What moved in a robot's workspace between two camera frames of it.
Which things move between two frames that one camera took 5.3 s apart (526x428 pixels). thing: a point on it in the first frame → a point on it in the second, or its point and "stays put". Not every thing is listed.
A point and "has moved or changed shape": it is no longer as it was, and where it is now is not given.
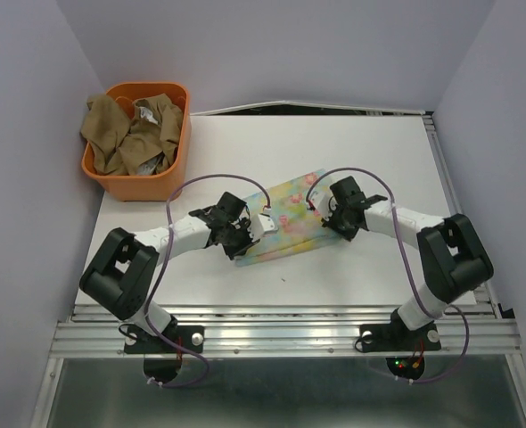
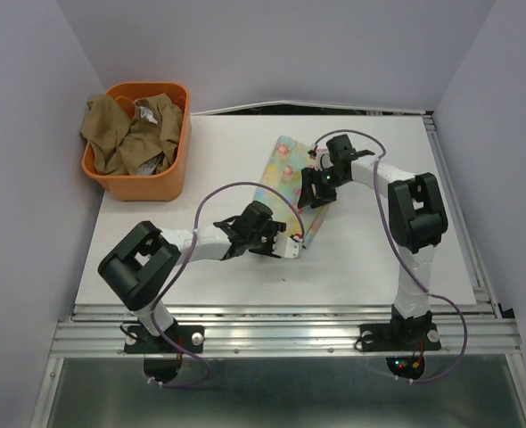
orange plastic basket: [168, 184] stays put
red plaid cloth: [145, 112] stays put
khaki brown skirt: [119, 144] stays put
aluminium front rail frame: [281, 331] stays put
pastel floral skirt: [299, 226] has moved or changed shape
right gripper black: [347, 234] → [308, 176]
